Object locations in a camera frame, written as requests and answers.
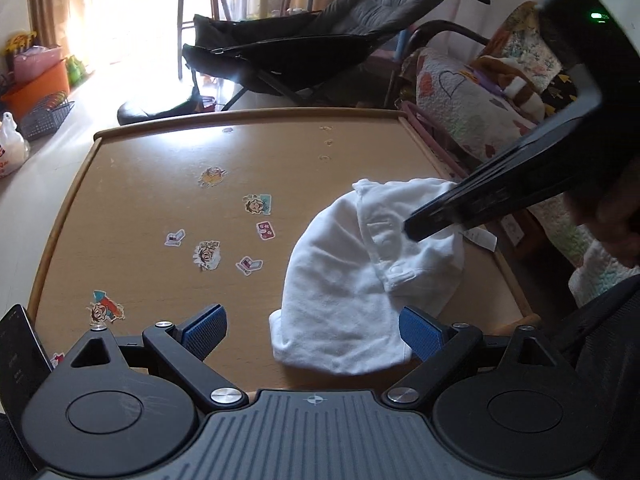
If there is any cardboard box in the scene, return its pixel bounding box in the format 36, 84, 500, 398
500, 210, 541, 261

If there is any yellow toy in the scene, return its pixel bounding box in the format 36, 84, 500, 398
5, 32, 38, 56

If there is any brown and white plush toy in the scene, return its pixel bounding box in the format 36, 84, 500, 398
470, 55, 546, 121

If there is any brown curtain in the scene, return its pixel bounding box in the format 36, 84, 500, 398
25, 0, 96, 56

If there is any black pillow with gold trees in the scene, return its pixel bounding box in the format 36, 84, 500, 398
540, 72, 581, 121

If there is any black wire rack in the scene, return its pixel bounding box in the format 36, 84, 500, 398
17, 91, 76, 142

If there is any orange plastic bin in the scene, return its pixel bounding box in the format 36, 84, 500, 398
0, 60, 71, 121

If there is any pink child chair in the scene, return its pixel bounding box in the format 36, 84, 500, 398
400, 100, 481, 181

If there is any black folding lounge chair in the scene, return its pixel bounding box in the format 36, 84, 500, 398
182, 0, 448, 111

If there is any round black stool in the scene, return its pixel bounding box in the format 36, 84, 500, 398
117, 87, 201, 126

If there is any white t-shirt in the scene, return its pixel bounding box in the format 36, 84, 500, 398
269, 177, 498, 377

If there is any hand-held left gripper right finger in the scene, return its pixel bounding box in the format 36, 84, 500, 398
382, 306, 558, 408

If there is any floral quilt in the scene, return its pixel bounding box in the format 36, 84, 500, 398
482, 1, 563, 81

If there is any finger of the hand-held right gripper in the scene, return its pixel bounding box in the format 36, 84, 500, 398
403, 141, 532, 242

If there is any group of cartoon stickers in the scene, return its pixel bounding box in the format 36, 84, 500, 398
47, 165, 276, 368

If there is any pink plastic basket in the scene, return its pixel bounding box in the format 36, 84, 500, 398
12, 46, 63, 81

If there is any wooden high stool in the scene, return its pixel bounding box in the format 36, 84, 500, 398
177, 0, 221, 81

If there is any dark wooden sofa armrest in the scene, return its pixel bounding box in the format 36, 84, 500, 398
387, 20, 491, 108

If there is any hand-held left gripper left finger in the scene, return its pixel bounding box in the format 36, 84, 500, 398
67, 302, 251, 408

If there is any person's right hand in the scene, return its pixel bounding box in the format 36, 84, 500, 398
565, 192, 640, 267

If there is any green toy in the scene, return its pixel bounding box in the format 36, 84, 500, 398
65, 55, 90, 86

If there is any white plastic bag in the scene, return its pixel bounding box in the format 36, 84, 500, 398
0, 111, 31, 179

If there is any heart pattern quilt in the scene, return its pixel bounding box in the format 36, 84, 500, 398
415, 47, 640, 311

